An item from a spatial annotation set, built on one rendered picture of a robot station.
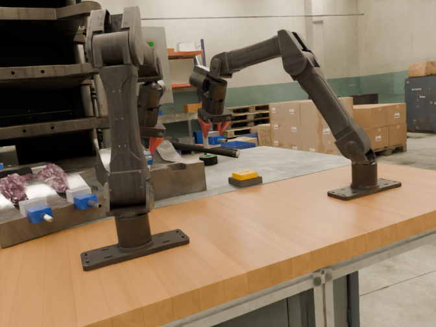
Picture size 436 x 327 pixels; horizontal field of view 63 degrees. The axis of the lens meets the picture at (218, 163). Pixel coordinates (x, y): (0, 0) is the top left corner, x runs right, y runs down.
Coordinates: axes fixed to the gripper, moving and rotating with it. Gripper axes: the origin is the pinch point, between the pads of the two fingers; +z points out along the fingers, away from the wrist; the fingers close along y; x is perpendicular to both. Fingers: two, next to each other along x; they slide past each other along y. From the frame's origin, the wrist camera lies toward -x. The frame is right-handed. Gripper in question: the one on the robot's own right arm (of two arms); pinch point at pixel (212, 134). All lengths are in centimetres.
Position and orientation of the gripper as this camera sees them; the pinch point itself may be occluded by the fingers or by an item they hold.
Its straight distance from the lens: 123.3
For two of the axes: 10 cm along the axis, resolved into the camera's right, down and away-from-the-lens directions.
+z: -1.1, 8.1, 5.7
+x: 4.5, 5.5, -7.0
